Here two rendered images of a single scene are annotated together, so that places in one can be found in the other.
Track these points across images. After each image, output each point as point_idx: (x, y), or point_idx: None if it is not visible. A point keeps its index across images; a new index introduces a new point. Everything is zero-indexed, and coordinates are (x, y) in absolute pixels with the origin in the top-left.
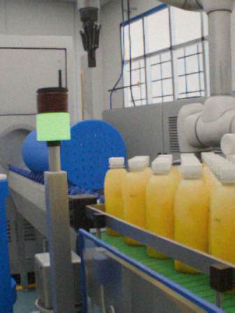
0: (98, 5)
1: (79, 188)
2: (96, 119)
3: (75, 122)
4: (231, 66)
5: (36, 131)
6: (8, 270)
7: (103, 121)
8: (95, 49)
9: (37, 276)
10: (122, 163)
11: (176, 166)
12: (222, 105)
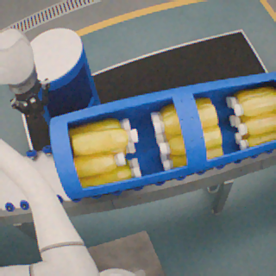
0: (11, 90)
1: (45, 152)
2: (52, 148)
3: (64, 125)
4: None
5: (252, 79)
6: (47, 115)
7: (53, 158)
8: (33, 114)
9: None
10: None
11: (112, 267)
12: None
